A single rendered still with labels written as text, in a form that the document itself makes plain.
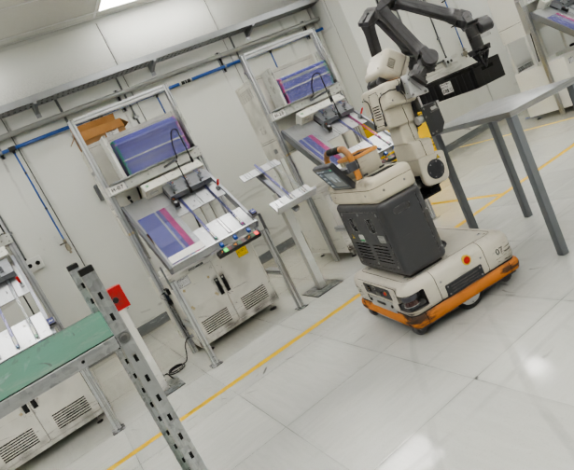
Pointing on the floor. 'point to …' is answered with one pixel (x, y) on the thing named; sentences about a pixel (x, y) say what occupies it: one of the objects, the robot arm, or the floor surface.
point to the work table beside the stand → (501, 108)
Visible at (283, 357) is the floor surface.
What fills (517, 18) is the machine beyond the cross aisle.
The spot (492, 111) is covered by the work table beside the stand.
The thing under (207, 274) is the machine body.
